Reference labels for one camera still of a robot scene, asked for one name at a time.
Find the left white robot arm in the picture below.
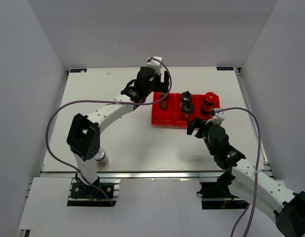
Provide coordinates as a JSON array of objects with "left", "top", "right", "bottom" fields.
[{"left": 67, "top": 67, "right": 170, "bottom": 197}]

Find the black cap spice grinder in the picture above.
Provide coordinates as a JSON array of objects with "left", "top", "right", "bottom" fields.
[{"left": 180, "top": 90, "right": 193, "bottom": 104}]

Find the blue corner label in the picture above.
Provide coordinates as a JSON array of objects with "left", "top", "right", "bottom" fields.
[
  {"left": 216, "top": 67, "right": 234, "bottom": 71},
  {"left": 70, "top": 68, "right": 87, "bottom": 73}
]

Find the green neck sauce bottle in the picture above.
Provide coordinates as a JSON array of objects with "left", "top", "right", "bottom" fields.
[{"left": 160, "top": 92, "right": 169, "bottom": 110}]

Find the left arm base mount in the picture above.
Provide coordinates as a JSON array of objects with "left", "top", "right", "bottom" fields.
[{"left": 67, "top": 178, "right": 119, "bottom": 207}]

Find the silver lid spice jar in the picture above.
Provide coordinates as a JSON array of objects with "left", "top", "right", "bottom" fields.
[{"left": 95, "top": 148, "right": 109, "bottom": 165}]

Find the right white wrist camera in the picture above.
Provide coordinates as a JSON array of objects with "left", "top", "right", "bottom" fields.
[{"left": 205, "top": 108, "right": 225, "bottom": 125}]

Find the right blue corner label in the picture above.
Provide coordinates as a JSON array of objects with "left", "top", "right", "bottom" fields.
[{"left": 216, "top": 67, "right": 234, "bottom": 71}]

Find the red three-compartment tray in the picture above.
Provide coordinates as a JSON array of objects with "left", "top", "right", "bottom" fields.
[{"left": 151, "top": 93, "right": 221, "bottom": 127}]

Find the left blue corner label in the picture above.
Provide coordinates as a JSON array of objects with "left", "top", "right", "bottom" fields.
[{"left": 70, "top": 68, "right": 87, "bottom": 73}]

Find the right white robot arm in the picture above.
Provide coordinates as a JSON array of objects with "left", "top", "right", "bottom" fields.
[{"left": 187, "top": 118, "right": 305, "bottom": 237}]

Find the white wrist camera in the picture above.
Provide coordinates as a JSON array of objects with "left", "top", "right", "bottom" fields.
[
  {"left": 147, "top": 56, "right": 163, "bottom": 75},
  {"left": 205, "top": 108, "right": 225, "bottom": 125}
]

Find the red lid sauce jar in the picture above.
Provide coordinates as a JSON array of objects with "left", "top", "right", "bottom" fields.
[{"left": 200, "top": 92, "right": 218, "bottom": 115}]

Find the aluminium front table rail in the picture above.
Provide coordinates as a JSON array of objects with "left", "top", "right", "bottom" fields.
[{"left": 40, "top": 171, "right": 223, "bottom": 179}]

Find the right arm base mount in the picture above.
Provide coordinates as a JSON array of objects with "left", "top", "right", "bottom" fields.
[{"left": 196, "top": 182, "right": 248, "bottom": 210}]

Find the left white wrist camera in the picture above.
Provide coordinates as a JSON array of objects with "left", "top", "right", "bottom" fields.
[{"left": 147, "top": 56, "right": 163, "bottom": 75}]

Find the aluminium right side rail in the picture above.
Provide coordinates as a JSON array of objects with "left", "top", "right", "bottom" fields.
[{"left": 234, "top": 68, "right": 274, "bottom": 179}]

